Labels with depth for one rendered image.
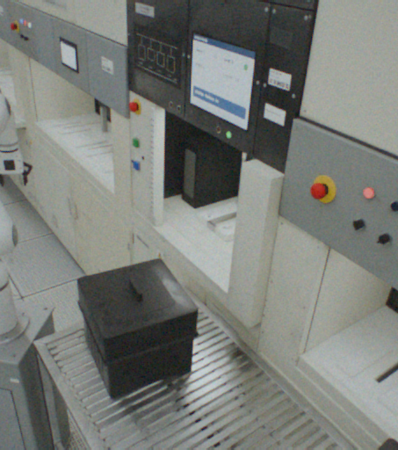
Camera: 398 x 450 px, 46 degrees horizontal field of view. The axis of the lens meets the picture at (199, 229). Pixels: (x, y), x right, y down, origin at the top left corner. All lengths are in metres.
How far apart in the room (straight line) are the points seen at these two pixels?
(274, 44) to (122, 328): 0.83
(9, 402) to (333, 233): 1.23
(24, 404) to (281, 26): 1.43
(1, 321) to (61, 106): 1.94
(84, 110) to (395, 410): 2.69
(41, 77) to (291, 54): 2.25
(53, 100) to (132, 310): 2.15
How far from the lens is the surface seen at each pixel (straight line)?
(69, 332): 1.69
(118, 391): 1.48
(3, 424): 1.95
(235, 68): 1.37
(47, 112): 3.30
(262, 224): 1.32
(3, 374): 1.72
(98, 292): 1.44
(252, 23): 1.31
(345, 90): 1.13
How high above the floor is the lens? 1.93
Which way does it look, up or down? 32 degrees down
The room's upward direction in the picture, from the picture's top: 4 degrees clockwise
